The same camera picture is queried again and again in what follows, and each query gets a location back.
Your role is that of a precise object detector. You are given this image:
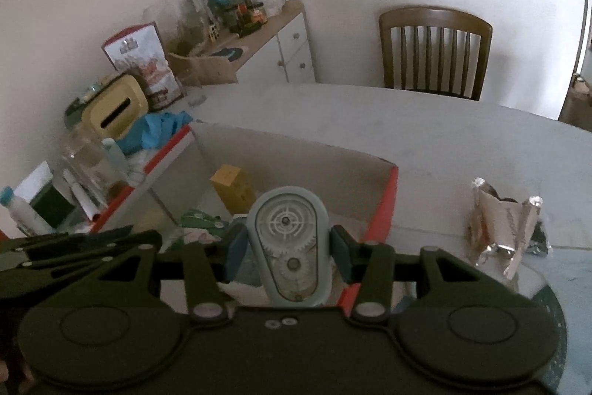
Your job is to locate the green white doll toy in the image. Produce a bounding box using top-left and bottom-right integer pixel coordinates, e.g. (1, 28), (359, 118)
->
(179, 210), (229, 245)

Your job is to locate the yellow small box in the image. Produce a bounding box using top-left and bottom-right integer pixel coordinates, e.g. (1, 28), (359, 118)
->
(210, 164), (256, 214)

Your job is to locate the light blue correction tape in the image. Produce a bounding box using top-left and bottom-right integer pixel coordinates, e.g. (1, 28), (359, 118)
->
(246, 187), (333, 308)

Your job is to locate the silver foil snack bag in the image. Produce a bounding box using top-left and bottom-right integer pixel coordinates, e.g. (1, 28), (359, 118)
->
(468, 177), (543, 281)

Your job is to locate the dark green small packet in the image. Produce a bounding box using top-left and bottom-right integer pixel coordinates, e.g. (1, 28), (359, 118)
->
(526, 220), (553, 258)

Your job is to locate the rolled white paper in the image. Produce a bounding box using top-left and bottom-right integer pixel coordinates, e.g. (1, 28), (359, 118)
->
(62, 168), (100, 222)

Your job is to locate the red white cardboard box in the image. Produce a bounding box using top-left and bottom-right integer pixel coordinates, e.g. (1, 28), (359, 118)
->
(91, 122), (398, 242)

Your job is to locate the clear glass jar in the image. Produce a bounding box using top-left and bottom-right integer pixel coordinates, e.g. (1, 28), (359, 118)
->
(61, 123), (127, 207)

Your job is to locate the blue cloth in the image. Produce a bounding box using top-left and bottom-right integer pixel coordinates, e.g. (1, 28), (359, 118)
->
(117, 111), (194, 155)

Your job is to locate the yellow tissue box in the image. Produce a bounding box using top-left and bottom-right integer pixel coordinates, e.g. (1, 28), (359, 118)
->
(63, 74), (148, 139)

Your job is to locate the wooden tray holder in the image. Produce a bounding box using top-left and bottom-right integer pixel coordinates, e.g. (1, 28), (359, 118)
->
(168, 53), (238, 85)

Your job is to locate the brown wooden chair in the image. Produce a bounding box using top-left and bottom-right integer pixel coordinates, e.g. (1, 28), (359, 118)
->
(378, 6), (494, 101)

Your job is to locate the red white snack bag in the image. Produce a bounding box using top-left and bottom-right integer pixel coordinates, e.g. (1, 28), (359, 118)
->
(101, 22), (182, 111)

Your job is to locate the white sideboard wooden top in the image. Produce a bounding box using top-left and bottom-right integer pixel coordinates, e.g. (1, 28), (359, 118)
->
(187, 0), (316, 86)

